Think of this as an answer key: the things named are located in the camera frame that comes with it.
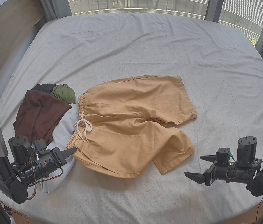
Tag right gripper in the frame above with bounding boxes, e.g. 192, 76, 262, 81
184, 155, 231, 187

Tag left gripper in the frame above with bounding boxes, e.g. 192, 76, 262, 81
38, 146, 77, 173

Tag tan shorts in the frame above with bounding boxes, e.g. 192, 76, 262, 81
66, 75, 197, 180

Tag pale blue garment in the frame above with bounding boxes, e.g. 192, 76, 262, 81
40, 104, 80, 194

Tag brown garment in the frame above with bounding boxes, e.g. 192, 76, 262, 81
13, 90, 73, 147

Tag green garment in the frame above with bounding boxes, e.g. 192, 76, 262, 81
51, 84, 76, 105

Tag dark grey garment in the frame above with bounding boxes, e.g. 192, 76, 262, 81
31, 84, 58, 94

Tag bed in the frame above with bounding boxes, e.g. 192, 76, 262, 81
0, 0, 263, 224

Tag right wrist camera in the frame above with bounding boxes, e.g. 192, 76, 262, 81
216, 147, 231, 166

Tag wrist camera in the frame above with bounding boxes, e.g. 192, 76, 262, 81
216, 147, 231, 166
34, 139, 48, 155

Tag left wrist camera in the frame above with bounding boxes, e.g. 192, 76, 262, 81
34, 139, 48, 155

